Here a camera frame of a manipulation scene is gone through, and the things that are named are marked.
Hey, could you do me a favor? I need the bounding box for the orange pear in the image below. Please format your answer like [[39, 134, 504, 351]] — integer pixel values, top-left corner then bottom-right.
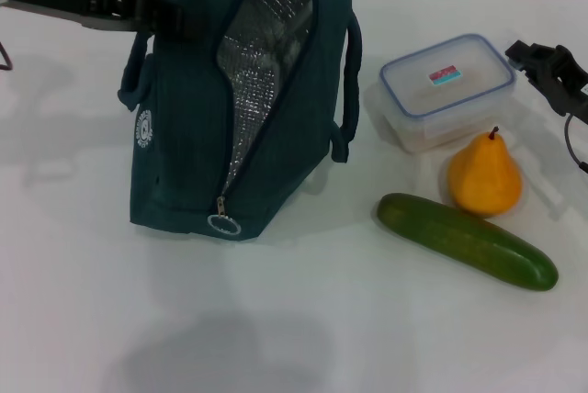
[[447, 125, 524, 219]]

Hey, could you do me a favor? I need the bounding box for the green cucumber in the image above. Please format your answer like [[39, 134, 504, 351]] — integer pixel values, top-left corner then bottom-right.
[[377, 192, 560, 293]]

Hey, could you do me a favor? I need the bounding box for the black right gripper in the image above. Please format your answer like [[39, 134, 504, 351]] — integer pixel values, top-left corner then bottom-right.
[[504, 39, 588, 126]]

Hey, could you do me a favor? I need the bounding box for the dark left arm cable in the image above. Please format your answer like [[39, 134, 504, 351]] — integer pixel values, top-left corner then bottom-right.
[[0, 41, 15, 72]]

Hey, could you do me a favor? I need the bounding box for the silver zipper pull ring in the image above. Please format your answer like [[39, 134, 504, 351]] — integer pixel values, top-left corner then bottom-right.
[[207, 196, 241, 238]]

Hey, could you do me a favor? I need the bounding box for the clear plastic box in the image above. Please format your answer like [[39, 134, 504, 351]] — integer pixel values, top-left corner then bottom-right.
[[366, 33, 518, 154]]

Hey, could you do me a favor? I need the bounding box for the dark teal insulated lunch bag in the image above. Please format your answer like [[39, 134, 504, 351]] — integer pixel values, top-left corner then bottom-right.
[[118, 0, 364, 241]]

